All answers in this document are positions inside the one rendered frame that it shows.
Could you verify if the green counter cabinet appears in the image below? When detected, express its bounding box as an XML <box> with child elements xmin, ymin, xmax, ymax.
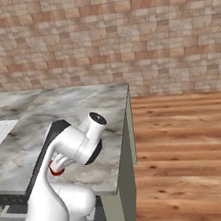
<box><xmin>83</xmin><ymin>84</ymin><xmax>151</xmax><ymax>221</ymax></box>

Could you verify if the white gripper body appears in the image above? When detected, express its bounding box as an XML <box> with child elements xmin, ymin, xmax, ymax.
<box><xmin>50</xmin><ymin>150</ymin><xmax>76</xmax><ymax>174</ymax></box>

